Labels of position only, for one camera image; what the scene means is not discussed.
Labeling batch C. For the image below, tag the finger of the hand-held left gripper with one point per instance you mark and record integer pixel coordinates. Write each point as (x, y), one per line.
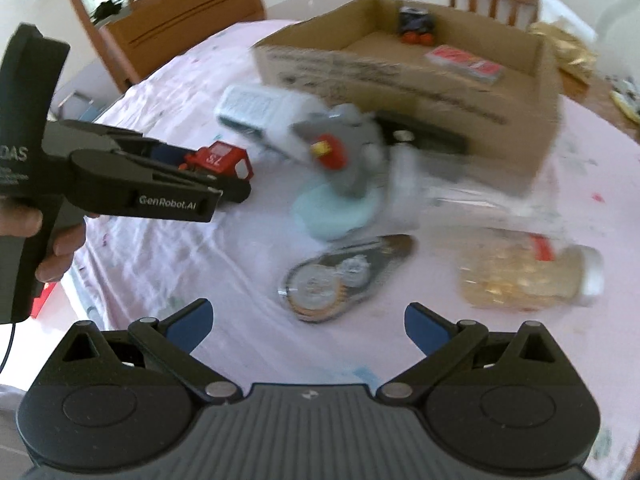
(232, 191)
(160, 153)

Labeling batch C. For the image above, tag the pink floral tablecloth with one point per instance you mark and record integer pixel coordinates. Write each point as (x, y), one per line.
(175, 260)

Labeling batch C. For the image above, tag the person's left hand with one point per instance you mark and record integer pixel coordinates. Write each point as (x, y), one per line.
(62, 250)

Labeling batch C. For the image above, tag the white bottle green label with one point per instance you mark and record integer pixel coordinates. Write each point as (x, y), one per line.
(250, 107)

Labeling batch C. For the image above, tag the red card box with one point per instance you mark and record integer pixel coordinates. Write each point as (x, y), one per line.
(462, 62)

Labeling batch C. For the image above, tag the red object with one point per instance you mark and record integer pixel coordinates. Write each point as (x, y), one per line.
(45, 300)

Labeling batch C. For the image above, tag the red toy train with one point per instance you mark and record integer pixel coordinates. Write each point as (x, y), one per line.
(220, 157)

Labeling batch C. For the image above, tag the black cube toy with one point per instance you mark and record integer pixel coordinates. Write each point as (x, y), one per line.
(415, 25)

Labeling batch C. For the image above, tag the pale blue toy egg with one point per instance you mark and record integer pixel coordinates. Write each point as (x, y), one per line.
(325, 220)

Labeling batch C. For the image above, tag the crumpled gold paper bag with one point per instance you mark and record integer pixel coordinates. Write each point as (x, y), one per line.
(565, 50)

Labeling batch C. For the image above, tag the clear jar gold contents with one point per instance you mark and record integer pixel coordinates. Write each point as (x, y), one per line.
(510, 270)

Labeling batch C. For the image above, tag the black rectangular object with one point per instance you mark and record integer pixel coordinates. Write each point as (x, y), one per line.
(430, 135)

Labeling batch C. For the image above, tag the white yellow packet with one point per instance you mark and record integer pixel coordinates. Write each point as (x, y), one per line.
(627, 97)

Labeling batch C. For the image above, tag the wide wooden chair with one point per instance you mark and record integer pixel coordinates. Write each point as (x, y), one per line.
(190, 15)

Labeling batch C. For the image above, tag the clear bag with dark item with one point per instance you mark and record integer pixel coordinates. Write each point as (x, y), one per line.
(325, 285)

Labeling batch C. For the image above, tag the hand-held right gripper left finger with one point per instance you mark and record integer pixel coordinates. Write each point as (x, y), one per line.
(187, 327)

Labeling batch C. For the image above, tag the grey elephant toy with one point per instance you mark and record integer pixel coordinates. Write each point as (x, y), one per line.
(355, 160)

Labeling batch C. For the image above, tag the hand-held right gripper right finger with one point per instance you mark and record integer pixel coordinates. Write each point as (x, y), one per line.
(425, 327)

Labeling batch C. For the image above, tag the cardboard box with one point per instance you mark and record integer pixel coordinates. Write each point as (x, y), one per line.
(475, 110)

